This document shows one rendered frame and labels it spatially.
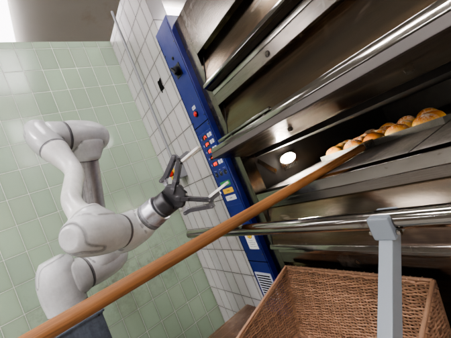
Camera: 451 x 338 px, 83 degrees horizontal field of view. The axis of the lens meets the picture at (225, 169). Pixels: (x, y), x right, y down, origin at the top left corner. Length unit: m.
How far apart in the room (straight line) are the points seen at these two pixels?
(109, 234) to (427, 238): 0.82
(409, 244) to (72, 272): 1.22
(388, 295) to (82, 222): 0.62
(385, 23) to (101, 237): 0.85
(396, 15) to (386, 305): 0.61
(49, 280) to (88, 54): 1.53
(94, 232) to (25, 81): 1.51
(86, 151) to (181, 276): 1.13
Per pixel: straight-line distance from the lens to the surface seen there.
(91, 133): 1.25
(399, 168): 0.82
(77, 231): 0.70
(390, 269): 0.44
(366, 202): 0.92
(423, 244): 0.87
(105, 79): 2.14
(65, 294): 1.30
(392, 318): 0.43
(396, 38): 0.64
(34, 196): 1.83
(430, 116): 1.30
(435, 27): 0.62
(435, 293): 0.90
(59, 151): 1.10
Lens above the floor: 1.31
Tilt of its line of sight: 1 degrees up
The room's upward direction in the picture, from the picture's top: 23 degrees counter-clockwise
